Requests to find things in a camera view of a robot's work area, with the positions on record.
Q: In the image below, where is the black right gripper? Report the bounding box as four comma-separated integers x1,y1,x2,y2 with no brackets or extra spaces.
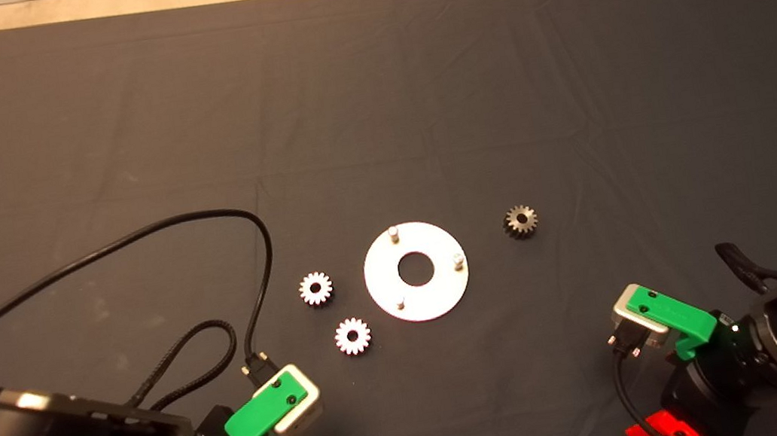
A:
615,336,766,436

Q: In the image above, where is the white gear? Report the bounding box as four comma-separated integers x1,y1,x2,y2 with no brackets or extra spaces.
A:
332,315,376,359
297,270,336,308

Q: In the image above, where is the steel planetary gear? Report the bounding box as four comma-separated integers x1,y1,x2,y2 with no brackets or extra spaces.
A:
501,202,541,241

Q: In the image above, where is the round metal carrier plate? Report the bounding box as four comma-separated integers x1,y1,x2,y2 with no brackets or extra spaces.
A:
358,215,476,329

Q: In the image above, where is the dark grey table cloth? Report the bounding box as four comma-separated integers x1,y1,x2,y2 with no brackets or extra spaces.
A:
0,0,777,436

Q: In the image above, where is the green left camera mount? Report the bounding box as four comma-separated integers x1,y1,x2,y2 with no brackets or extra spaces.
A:
218,374,303,436

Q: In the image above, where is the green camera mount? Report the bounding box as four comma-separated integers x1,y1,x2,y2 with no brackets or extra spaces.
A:
630,276,724,368
218,374,303,436

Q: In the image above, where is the smooth black right camera cable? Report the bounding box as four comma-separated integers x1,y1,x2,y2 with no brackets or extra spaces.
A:
605,319,686,436

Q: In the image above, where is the smooth black camera cable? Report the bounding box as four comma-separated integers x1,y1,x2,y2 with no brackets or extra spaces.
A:
605,319,686,436
0,203,292,425

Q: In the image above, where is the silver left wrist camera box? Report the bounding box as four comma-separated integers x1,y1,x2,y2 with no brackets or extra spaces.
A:
249,361,328,436

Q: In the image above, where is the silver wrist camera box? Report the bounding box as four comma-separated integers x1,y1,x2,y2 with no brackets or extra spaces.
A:
609,280,673,355
249,361,328,436

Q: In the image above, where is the green right camera mount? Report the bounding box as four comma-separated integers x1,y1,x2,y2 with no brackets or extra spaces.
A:
630,276,724,368

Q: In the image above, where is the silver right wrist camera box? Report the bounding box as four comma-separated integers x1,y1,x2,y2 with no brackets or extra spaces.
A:
609,280,673,355

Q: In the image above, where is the black braided left wrist cable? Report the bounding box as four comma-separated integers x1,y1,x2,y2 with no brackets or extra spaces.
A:
117,316,246,416

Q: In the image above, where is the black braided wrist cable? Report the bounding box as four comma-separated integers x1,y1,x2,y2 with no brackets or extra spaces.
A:
117,316,246,416
714,236,777,301

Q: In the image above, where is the black braided right wrist cable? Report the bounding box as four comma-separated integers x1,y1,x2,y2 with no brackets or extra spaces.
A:
714,236,777,301

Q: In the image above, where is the smooth black left camera cable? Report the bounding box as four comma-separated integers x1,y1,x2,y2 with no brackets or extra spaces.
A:
0,203,292,425

